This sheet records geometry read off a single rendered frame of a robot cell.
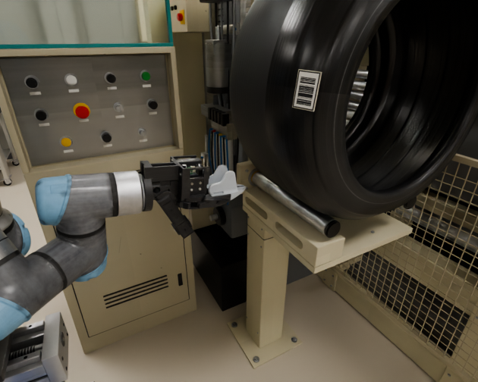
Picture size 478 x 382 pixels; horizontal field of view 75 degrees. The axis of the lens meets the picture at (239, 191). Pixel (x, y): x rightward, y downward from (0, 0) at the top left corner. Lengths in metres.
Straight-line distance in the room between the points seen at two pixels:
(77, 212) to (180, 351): 1.19
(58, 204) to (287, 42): 0.44
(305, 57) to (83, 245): 0.47
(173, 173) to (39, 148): 0.76
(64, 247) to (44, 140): 0.72
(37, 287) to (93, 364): 1.19
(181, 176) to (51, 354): 0.52
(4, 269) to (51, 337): 0.41
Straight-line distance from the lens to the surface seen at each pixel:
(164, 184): 0.56
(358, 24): 0.57
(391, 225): 1.02
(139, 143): 1.27
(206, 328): 1.69
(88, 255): 0.58
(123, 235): 1.36
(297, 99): 0.54
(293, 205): 0.82
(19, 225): 0.86
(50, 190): 0.53
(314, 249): 0.76
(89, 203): 0.52
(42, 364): 0.89
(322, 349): 1.66
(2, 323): 0.52
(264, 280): 1.31
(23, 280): 0.53
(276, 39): 0.60
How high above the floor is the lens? 1.30
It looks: 27 degrees down
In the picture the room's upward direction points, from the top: straight up
